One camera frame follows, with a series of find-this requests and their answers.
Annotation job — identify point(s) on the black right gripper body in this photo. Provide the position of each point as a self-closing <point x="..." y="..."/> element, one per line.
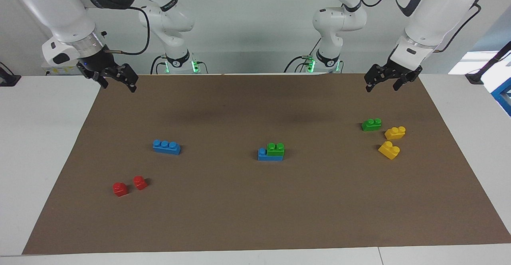
<point x="100" y="65"/>

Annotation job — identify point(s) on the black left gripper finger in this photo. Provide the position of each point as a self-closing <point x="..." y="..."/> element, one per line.
<point x="373" y="75"/>
<point x="400" y="82"/>

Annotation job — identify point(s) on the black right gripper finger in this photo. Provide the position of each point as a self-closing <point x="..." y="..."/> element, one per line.
<point x="102" y="80"/>
<point x="131" y="79"/>

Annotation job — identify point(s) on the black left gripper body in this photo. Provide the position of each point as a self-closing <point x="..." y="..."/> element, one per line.
<point x="399" y="74"/>

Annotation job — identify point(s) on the green two-stud block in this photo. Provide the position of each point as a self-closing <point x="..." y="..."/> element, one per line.
<point x="275" y="150"/>
<point x="370" y="126"/>

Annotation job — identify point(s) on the blue three-stud block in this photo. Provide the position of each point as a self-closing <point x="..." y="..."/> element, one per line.
<point x="265" y="157"/>
<point x="166" y="148"/>

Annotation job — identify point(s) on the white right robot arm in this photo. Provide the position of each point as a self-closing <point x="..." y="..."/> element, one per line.
<point x="60" y="9"/>

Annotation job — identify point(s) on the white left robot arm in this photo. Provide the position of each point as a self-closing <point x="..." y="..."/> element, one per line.
<point x="431" y="13"/>

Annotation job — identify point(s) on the yellow two-stud block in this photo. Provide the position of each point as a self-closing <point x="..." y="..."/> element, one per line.
<point x="388" y="151"/>
<point x="394" y="133"/>

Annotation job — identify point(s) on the red one-stud block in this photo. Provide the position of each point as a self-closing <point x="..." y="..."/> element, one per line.
<point x="140" y="183"/>
<point x="120" y="190"/>

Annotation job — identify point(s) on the white socket box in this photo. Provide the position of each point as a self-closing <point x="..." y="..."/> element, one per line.
<point x="60" y="70"/>

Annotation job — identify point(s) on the black table clamp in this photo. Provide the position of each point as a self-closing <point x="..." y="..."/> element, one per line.
<point x="8" y="79"/>

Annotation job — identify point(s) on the brown paper mat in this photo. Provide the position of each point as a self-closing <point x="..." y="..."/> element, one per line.
<point x="255" y="201"/>

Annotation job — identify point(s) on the blue metal frame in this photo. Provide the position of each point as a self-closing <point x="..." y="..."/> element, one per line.
<point x="504" y="95"/>

